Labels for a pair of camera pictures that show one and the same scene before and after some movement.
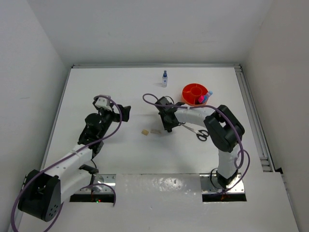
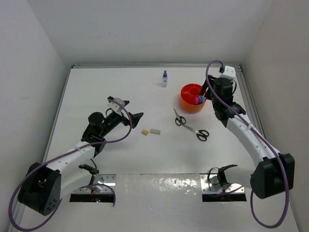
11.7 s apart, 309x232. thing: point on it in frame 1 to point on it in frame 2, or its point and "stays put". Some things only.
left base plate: (108, 179) stays put
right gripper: (168, 126) to (204, 88)
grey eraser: (155, 131) stays put
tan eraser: (145, 132) stays put
